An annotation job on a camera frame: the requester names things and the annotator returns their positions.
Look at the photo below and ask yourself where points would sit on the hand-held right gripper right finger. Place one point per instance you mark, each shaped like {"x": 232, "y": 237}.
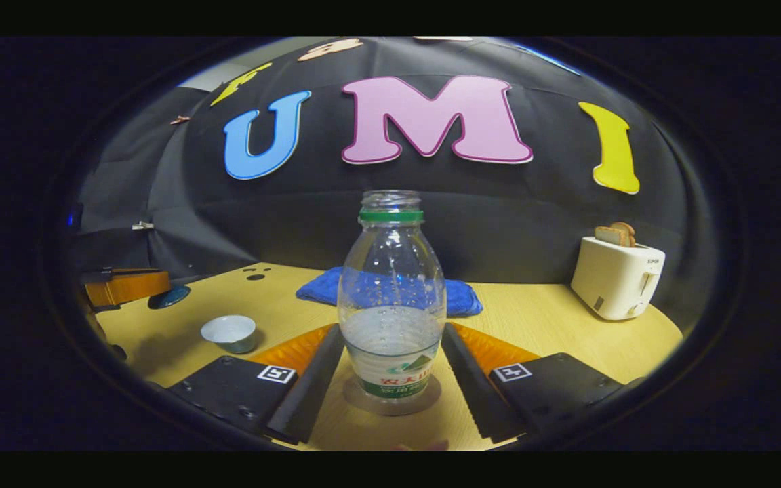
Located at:
{"x": 468, "y": 386}

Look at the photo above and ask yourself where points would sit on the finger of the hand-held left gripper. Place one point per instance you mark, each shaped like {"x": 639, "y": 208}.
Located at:
{"x": 126, "y": 287}

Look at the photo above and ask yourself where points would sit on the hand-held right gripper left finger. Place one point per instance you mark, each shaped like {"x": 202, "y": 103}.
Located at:
{"x": 309, "y": 393}

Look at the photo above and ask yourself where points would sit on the clear plastic water bottle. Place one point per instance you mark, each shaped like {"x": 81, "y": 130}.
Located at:
{"x": 390, "y": 298}

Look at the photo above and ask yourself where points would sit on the white clip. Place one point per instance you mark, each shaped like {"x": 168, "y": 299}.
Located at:
{"x": 141, "y": 225}

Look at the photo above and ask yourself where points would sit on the blue towel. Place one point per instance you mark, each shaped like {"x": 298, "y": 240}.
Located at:
{"x": 319, "y": 288}

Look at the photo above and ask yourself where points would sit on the black backdrop cloth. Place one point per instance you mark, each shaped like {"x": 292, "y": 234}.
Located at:
{"x": 499, "y": 217}

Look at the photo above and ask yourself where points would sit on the white toaster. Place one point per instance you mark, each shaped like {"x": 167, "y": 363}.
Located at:
{"x": 617, "y": 281}

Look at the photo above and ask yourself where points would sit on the toast slice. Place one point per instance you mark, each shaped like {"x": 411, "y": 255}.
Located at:
{"x": 609, "y": 236}
{"x": 630, "y": 232}

